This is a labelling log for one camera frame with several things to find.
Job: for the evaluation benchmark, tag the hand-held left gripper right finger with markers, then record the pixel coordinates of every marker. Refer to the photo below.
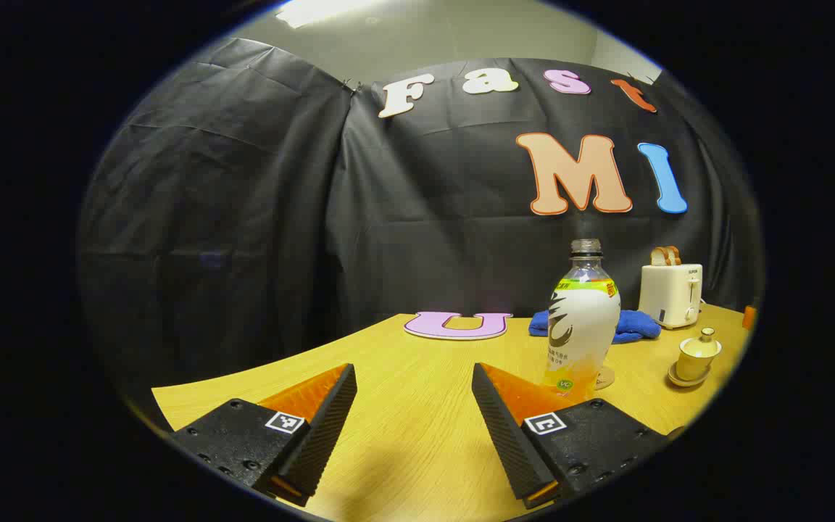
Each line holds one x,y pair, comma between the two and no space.
504,435

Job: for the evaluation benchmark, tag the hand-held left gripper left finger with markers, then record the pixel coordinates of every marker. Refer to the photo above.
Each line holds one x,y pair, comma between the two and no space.
327,428

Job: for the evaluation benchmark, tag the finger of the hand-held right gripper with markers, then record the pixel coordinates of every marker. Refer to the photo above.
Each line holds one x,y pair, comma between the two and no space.
749,317

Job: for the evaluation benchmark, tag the cream teacup lid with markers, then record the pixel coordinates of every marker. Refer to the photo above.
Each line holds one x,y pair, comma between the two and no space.
701,346

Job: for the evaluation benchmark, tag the cream teacup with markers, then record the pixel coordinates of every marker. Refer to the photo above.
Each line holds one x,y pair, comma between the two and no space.
693,366

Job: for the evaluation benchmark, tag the round cork coaster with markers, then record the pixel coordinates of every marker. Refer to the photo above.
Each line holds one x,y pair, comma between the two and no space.
607,378

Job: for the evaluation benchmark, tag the clear water bottle white label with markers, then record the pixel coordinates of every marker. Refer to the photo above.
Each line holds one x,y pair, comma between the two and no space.
584,326

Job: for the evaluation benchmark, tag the white toaster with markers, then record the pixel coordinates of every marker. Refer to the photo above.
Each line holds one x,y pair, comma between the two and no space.
667,293

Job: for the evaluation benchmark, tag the cream saucer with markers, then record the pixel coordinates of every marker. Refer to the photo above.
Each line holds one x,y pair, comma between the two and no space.
678,380

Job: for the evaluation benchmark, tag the toast slice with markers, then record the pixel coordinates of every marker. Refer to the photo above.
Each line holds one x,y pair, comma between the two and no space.
659,257
675,254

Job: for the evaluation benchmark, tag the blue towel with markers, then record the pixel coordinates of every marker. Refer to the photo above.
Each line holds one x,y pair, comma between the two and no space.
638,326

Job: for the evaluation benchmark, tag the purple paper cutout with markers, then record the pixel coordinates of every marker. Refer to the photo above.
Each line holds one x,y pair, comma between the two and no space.
425,326

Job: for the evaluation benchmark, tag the ceiling light panel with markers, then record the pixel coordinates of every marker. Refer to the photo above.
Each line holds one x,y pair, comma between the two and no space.
316,11

